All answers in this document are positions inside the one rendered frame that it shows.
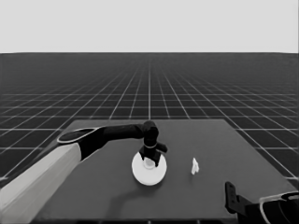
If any small white T-shaped piece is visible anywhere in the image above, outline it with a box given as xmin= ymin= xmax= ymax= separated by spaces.
xmin=191 ymin=157 xmax=200 ymax=175

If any large thick white disc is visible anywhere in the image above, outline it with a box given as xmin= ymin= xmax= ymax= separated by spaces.
xmin=131 ymin=150 xmax=168 ymax=187

